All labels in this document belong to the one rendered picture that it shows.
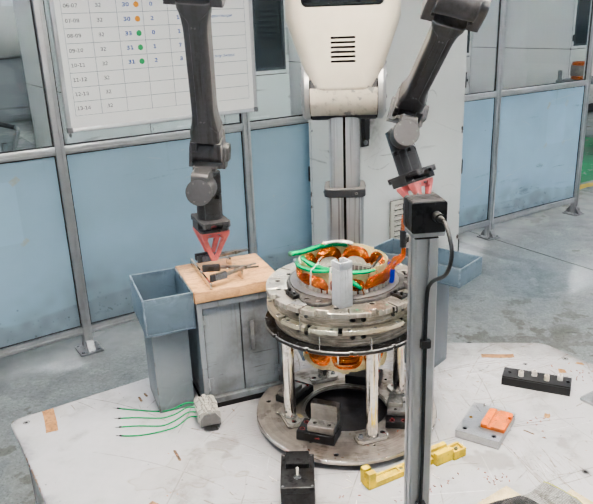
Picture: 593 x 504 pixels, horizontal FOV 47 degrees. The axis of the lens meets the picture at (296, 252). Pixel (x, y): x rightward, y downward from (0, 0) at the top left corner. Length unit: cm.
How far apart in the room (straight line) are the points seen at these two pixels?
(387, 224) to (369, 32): 220
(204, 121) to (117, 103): 202
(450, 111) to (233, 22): 129
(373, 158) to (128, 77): 130
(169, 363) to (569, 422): 86
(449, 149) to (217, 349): 271
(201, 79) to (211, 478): 77
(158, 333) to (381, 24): 88
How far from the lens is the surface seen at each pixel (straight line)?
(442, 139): 394
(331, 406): 138
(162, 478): 139
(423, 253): 83
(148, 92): 347
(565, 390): 166
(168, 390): 156
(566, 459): 146
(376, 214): 371
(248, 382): 157
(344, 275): 123
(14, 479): 288
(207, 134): 144
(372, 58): 170
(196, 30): 132
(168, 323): 146
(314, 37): 170
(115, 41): 341
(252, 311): 150
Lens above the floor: 161
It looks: 19 degrees down
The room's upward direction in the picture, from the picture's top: 2 degrees counter-clockwise
